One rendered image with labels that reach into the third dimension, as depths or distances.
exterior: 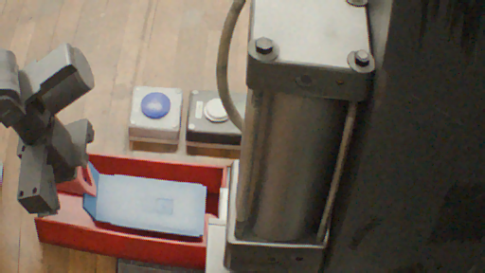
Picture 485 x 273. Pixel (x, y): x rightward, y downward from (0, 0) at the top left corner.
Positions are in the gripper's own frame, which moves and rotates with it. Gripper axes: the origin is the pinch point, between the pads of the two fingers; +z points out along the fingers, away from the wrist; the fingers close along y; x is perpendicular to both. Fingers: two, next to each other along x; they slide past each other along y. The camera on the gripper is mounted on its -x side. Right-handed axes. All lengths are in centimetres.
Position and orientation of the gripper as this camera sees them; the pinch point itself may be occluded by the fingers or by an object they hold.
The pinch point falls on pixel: (90, 189)
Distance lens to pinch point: 139.9
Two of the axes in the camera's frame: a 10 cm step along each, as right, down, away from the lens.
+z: 4.3, 5.5, 7.1
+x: 0.5, -8.0, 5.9
